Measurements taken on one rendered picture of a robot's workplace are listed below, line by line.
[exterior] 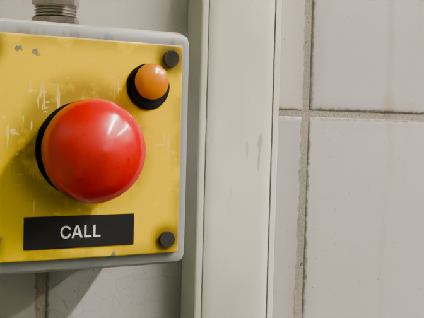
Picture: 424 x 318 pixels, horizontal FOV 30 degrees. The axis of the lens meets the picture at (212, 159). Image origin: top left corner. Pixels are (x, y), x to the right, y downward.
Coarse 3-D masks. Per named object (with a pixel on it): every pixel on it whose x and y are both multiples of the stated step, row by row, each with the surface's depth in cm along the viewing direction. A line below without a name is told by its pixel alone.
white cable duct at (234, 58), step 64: (192, 0) 41; (256, 0) 41; (192, 64) 41; (256, 64) 42; (192, 128) 41; (256, 128) 42; (192, 192) 41; (256, 192) 42; (192, 256) 41; (256, 256) 42
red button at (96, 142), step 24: (72, 120) 29; (96, 120) 29; (120, 120) 30; (48, 144) 29; (72, 144) 29; (96, 144) 29; (120, 144) 29; (144, 144) 30; (48, 168) 29; (72, 168) 29; (96, 168) 29; (120, 168) 30; (72, 192) 29; (96, 192) 29; (120, 192) 30
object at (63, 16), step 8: (32, 0) 34; (40, 0) 34; (48, 0) 34; (56, 0) 34; (64, 0) 34; (72, 0) 34; (40, 8) 34; (48, 8) 34; (56, 8) 34; (64, 8) 34; (72, 8) 34; (40, 16) 34; (48, 16) 34; (56, 16) 34; (64, 16) 34; (72, 16) 34
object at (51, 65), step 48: (0, 48) 30; (48, 48) 31; (96, 48) 32; (144, 48) 33; (0, 96) 30; (48, 96) 31; (96, 96) 32; (0, 144) 30; (0, 192) 30; (48, 192) 31; (144, 192) 33; (0, 240) 30; (48, 240) 31; (96, 240) 32; (144, 240) 33
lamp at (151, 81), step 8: (152, 64) 32; (144, 72) 32; (152, 72) 32; (160, 72) 32; (136, 80) 32; (144, 80) 32; (152, 80) 32; (160, 80) 32; (168, 80) 33; (136, 88) 32; (144, 88) 32; (152, 88) 32; (160, 88) 32; (144, 96) 32; (152, 96) 32; (160, 96) 32
